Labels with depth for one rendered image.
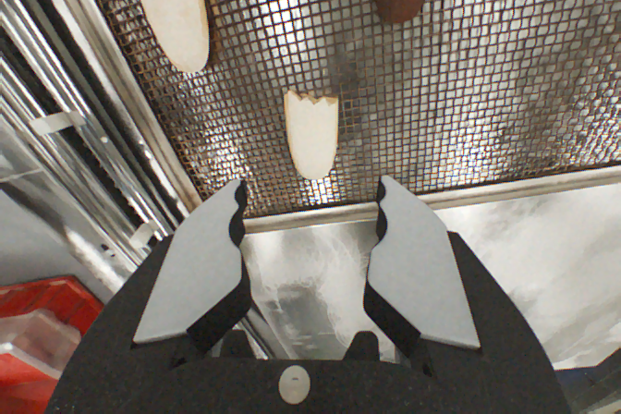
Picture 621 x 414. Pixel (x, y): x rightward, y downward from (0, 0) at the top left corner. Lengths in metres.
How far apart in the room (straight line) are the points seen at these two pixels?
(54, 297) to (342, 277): 0.40
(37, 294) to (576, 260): 0.69
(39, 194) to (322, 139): 0.29
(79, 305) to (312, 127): 0.45
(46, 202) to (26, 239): 0.14
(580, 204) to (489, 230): 0.08
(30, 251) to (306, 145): 0.43
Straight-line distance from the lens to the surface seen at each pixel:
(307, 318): 0.38
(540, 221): 0.31
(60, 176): 0.32
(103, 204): 0.33
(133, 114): 0.21
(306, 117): 0.16
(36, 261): 0.50
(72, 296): 0.50
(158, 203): 0.29
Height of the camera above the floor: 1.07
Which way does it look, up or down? 59 degrees down
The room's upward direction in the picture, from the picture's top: 164 degrees clockwise
